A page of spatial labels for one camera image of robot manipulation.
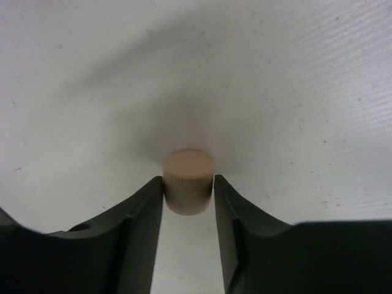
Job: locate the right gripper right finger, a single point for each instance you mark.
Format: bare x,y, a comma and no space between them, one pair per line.
262,254

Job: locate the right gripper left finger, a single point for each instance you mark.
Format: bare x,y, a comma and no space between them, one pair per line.
114,252

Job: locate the small wood cylinder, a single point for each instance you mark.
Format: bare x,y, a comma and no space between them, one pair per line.
188,176

